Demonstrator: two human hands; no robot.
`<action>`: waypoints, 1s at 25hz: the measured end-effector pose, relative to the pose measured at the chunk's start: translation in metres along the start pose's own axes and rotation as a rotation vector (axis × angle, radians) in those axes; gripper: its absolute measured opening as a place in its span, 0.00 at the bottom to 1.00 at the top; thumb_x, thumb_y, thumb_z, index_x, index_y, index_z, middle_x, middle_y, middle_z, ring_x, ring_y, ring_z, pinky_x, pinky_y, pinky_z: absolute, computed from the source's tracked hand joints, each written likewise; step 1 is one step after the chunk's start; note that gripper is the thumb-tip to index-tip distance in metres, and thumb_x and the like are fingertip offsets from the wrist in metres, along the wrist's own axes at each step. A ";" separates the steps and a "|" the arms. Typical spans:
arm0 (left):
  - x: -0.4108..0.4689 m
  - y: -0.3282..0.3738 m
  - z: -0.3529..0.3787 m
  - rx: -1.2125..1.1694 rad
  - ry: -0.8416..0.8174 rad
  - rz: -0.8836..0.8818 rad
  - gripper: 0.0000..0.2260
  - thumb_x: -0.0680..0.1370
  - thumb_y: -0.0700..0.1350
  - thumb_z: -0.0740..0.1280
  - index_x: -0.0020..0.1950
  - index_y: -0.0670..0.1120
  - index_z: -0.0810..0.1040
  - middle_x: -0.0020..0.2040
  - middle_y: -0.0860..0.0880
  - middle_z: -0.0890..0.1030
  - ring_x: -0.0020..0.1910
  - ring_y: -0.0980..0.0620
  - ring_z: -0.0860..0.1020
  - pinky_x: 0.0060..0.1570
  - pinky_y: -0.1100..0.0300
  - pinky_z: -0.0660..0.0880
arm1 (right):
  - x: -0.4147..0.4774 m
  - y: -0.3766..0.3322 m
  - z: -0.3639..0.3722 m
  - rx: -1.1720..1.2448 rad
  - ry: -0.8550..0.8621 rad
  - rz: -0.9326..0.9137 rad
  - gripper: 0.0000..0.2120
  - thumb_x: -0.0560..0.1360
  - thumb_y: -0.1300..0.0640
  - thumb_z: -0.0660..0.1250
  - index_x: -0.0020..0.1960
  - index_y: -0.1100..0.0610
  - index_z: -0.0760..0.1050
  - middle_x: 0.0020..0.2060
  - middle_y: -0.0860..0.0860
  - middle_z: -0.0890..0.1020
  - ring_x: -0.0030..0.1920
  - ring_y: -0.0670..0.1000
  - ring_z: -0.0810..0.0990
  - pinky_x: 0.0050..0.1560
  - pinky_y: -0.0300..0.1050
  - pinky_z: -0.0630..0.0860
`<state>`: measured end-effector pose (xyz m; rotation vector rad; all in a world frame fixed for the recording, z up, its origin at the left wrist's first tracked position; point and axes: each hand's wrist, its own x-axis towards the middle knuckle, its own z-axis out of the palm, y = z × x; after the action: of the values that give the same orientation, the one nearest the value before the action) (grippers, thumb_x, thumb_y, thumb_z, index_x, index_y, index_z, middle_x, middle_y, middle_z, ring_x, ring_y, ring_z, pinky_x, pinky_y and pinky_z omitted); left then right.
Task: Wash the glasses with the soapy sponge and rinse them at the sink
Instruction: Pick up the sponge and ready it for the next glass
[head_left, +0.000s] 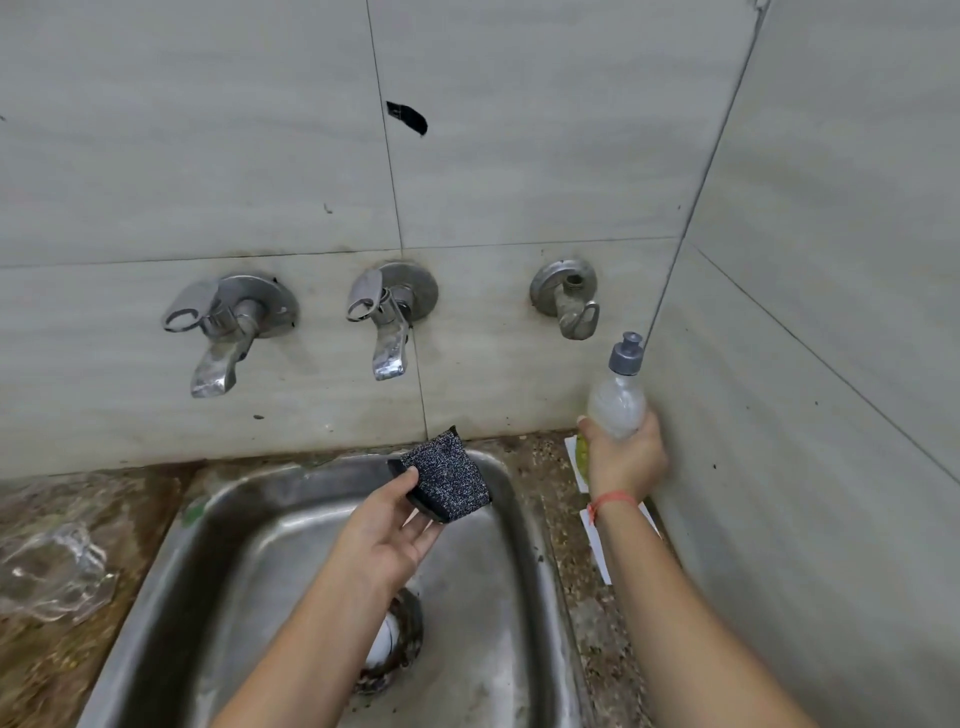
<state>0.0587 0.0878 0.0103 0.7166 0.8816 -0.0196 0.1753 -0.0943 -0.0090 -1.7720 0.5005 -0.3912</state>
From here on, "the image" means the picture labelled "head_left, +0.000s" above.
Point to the black tape piece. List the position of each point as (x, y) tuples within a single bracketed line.
[(407, 118)]

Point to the grey wall valve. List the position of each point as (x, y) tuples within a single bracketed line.
[(566, 289)]

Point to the clear glass cup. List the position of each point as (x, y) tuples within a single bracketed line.
[(52, 574)]

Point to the person's right hand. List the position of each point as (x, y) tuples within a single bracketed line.
[(626, 461)]

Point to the person's left forearm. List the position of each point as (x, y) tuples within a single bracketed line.
[(315, 660)]

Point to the dark speckled sponge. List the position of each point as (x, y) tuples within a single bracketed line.
[(446, 472)]

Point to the metal sink drain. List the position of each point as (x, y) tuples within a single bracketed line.
[(401, 645)]

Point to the person's left hand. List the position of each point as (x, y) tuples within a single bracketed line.
[(382, 540)]

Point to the orange wrist thread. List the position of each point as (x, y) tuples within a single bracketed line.
[(611, 501)]

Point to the yellow dish soap bottle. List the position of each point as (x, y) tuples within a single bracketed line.
[(616, 401)]

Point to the person's right forearm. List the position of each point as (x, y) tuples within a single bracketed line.
[(690, 630)]

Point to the chrome wall tap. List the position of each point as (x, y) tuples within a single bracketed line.
[(394, 300), (240, 307)]

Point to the stainless steel sink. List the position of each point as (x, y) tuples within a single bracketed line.
[(480, 585)]

